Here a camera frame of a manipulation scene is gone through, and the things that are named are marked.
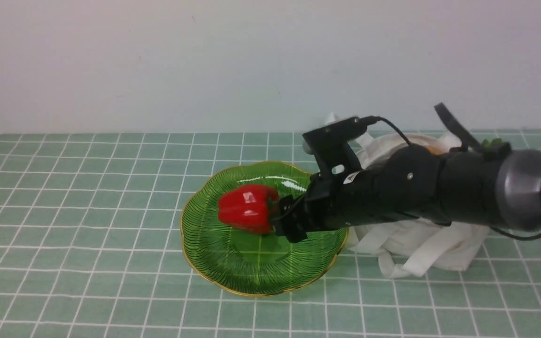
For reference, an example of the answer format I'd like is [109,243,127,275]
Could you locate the red bell pepper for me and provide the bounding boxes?
[217,184,279,234]

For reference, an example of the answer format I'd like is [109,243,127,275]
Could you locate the black cable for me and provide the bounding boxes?
[368,116,413,146]

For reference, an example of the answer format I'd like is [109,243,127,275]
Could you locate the orange-brown potato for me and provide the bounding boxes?
[424,145,445,156]

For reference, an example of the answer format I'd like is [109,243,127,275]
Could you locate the green checkered tablecloth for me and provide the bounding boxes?
[0,133,541,338]

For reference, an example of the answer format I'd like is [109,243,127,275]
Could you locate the green glass plate gold rim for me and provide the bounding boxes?
[180,161,348,297]

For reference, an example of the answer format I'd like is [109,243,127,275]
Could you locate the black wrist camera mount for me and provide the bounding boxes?
[302,116,380,180]

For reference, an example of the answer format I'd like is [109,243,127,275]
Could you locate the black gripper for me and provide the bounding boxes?
[270,155,421,244]

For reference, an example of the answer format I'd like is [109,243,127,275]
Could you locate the white radish with green leaves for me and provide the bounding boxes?
[481,138,503,148]

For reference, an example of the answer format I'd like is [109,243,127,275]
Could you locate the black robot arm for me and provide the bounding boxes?
[268,103,541,243]

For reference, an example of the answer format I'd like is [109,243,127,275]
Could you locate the white cloth bag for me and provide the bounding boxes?
[344,132,490,279]

